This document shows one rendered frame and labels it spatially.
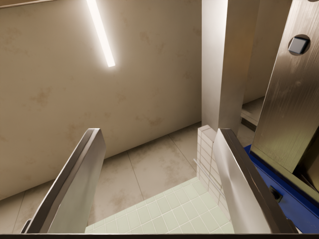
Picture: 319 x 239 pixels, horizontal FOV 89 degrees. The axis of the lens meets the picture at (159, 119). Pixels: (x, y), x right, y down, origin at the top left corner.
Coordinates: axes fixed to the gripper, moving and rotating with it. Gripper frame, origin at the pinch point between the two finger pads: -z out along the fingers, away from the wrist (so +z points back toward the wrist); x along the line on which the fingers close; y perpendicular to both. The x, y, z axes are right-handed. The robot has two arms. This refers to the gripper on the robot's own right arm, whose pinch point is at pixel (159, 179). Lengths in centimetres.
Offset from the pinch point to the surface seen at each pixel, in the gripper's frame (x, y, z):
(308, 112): -53, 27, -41
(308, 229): -62, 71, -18
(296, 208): -59, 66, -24
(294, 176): -58, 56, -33
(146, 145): 35, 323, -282
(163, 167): -9, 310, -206
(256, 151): -51, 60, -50
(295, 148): -55, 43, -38
